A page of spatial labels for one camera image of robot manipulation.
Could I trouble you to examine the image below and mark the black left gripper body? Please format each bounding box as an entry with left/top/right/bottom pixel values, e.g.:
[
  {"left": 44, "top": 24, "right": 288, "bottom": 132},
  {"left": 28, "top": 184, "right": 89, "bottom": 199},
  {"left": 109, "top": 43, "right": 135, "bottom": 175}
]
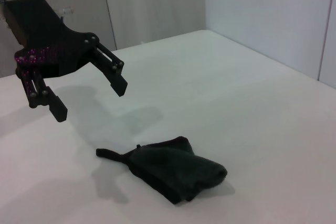
[{"left": 4, "top": 0, "right": 100, "bottom": 80}]

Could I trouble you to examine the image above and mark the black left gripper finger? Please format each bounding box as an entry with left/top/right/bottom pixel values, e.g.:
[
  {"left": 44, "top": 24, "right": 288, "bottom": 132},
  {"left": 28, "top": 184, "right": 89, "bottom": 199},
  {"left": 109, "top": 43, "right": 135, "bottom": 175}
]
[
  {"left": 15, "top": 65, "right": 69, "bottom": 123},
  {"left": 90, "top": 42, "right": 129, "bottom": 98}
]

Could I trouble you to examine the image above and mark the dark blue rag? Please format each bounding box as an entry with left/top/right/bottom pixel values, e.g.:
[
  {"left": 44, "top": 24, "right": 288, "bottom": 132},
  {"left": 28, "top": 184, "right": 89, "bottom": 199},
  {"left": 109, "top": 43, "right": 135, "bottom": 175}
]
[{"left": 96, "top": 136, "right": 228, "bottom": 205}]

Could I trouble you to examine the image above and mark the clear cylindrical knob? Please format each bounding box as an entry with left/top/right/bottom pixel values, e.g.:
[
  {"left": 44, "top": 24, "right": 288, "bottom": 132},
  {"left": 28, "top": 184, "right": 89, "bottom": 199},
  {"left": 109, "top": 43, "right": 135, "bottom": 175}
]
[{"left": 60, "top": 5, "right": 76, "bottom": 16}]

